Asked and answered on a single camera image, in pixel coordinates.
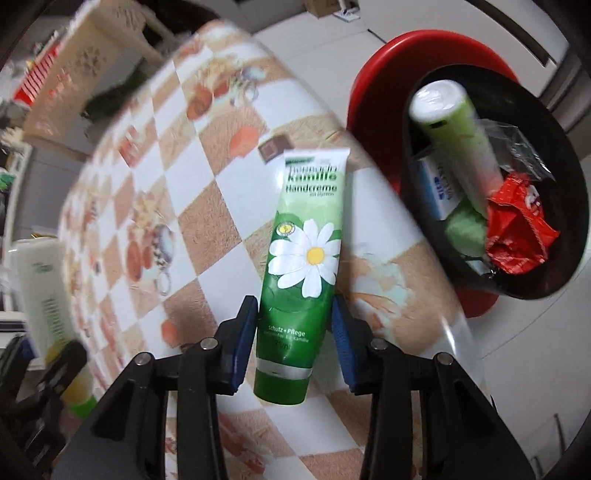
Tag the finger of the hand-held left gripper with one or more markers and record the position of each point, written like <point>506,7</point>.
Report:
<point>64,364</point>

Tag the green daisy hand cream tube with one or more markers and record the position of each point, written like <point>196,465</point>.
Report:
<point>300,230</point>

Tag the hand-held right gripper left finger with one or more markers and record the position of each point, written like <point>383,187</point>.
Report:
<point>240,350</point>

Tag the red plastic basket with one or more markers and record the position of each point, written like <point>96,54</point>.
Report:
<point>32,83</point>

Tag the cardboard box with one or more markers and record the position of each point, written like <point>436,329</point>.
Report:
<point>323,7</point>

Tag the black round trash bin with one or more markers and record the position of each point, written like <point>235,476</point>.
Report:
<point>563,194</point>

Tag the white refrigerator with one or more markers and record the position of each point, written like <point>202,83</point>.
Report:
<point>461,18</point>

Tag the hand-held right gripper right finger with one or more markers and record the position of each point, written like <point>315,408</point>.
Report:
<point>348,355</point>

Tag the red wrapper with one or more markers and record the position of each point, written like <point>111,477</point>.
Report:
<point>517,226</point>

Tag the light green bottle white cap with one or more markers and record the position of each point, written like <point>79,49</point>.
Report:
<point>461,134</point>

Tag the grey sliding door frame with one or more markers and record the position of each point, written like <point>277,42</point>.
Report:
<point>568,92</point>

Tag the clear plastic wrapper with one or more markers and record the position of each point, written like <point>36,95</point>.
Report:
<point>521,147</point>

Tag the blue and white box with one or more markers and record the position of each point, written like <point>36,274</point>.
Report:
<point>438,184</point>

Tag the beige perforated plastic chair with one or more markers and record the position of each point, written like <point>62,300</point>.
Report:
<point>92,60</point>

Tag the cream bottle with green cap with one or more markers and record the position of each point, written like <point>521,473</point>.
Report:
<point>41,286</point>

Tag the red plastic stool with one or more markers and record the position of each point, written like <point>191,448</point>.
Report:
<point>383,69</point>

